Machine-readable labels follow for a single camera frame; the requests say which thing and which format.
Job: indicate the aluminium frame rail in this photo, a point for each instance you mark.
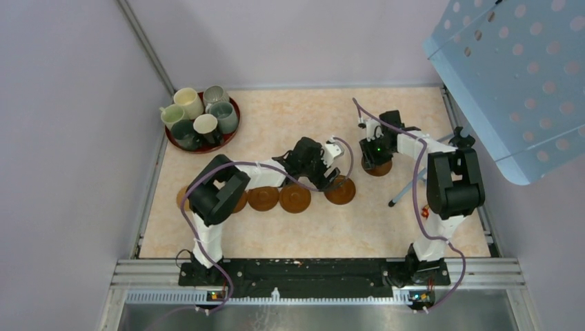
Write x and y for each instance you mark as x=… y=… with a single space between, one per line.
x=484 y=294

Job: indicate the blue perforated metal panel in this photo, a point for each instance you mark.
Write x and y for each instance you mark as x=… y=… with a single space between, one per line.
x=516 y=71

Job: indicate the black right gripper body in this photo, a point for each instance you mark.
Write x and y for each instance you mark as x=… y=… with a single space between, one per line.
x=374 y=152

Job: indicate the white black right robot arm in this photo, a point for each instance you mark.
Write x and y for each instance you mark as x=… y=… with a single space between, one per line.
x=436 y=232

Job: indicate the small white cup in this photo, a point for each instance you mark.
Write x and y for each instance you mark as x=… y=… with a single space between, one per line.
x=207 y=127

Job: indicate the dark green mug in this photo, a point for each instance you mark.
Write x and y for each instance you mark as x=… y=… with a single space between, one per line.
x=185 y=135

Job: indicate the grey ribbed cup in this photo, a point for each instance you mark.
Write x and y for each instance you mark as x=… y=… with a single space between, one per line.
x=215 y=94

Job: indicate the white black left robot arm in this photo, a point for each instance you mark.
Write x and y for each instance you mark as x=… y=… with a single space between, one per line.
x=213 y=196

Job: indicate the pale green mug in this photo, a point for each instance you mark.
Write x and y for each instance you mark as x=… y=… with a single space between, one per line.
x=172 y=114

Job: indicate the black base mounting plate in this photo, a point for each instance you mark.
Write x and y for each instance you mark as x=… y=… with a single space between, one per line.
x=313 y=278

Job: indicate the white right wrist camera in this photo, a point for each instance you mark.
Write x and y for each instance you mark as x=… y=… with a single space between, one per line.
x=368 y=126

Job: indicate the cream ceramic cup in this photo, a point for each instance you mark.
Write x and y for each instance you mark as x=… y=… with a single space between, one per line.
x=188 y=99

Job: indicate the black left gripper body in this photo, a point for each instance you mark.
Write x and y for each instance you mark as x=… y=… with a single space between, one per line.
x=316 y=171

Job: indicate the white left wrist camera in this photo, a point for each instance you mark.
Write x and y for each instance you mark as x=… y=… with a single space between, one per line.
x=331 y=151

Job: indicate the light brown wooden coaster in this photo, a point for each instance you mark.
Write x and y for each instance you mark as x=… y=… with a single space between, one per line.
x=181 y=198

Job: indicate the dark red round tray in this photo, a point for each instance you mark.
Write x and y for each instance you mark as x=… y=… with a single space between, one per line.
x=205 y=148

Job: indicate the grey tripod stand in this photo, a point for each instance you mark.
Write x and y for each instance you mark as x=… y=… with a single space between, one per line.
x=455 y=184

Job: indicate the grey green mug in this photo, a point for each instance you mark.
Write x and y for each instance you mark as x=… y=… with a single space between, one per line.
x=226 y=115

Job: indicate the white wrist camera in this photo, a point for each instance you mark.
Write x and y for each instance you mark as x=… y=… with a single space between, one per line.
x=368 y=126
x=331 y=151

